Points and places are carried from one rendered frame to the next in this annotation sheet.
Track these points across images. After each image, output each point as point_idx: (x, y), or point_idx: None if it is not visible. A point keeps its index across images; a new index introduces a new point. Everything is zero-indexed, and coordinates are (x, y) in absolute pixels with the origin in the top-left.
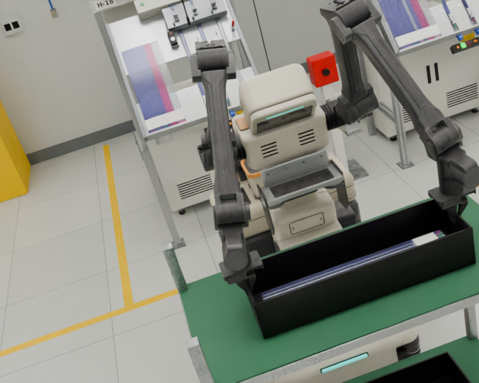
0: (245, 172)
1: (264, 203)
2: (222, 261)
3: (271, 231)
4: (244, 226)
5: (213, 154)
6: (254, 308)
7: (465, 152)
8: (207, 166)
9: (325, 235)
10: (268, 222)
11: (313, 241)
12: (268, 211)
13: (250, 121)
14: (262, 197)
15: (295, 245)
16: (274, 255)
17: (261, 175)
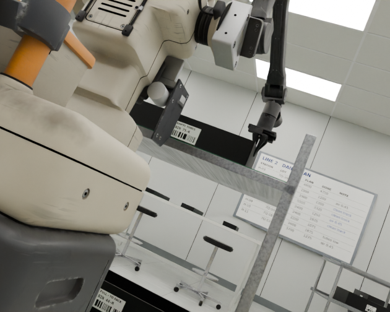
0: (88, 54)
1: (184, 101)
2: (273, 131)
3: (162, 142)
4: (265, 102)
5: (285, 52)
6: (254, 160)
7: None
8: (248, 51)
9: (150, 129)
10: (165, 130)
11: (199, 121)
12: (181, 111)
13: (211, 2)
14: (185, 94)
15: (178, 140)
16: (227, 132)
17: (182, 66)
